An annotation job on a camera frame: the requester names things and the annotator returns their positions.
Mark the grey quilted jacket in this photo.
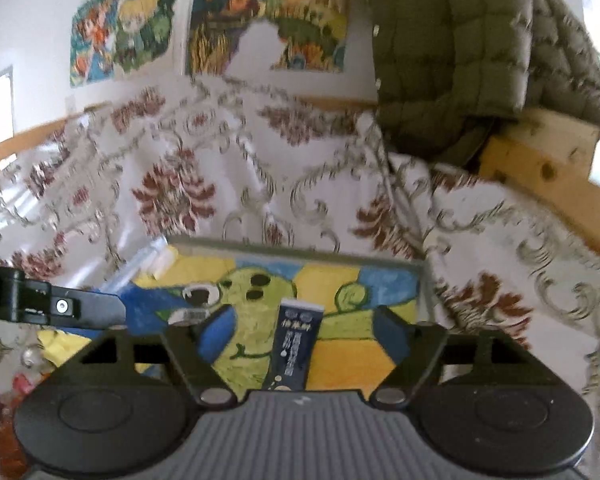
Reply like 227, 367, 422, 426
519, 0, 600, 137

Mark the floral printed blanket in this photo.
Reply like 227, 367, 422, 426
0, 74, 600, 480

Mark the grey tray with cartoon picture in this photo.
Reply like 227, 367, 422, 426
119, 236, 432, 397

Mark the clear plastic wrap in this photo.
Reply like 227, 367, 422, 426
129, 241, 177, 282

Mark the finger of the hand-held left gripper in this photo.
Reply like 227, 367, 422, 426
49, 284, 127, 332

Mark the dark blue snack packet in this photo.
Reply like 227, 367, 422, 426
262, 297, 326, 392

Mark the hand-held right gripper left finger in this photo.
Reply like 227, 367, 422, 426
72, 304, 238, 407

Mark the dark green quilted cushion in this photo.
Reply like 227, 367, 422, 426
369, 0, 537, 167

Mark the cartoon characters wall poster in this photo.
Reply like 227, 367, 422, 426
69, 0, 177, 89

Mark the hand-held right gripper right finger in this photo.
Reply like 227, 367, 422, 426
370, 304, 533, 407

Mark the yellow green wall poster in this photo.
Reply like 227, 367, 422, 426
184, 0, 349, 77

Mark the yellow snack packet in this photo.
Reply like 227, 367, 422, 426
36, 328, 99, 369

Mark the wooden bed frame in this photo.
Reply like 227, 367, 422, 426
0, 95, 600, 259

